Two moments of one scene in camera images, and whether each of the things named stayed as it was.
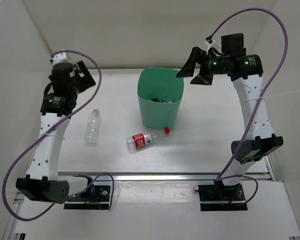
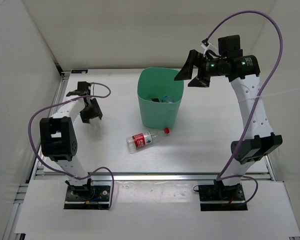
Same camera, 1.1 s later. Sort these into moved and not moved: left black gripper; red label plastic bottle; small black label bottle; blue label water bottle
Moved: left black gripper
Not moved: blue label water bottle; small black label bottle; red label plastic bottle
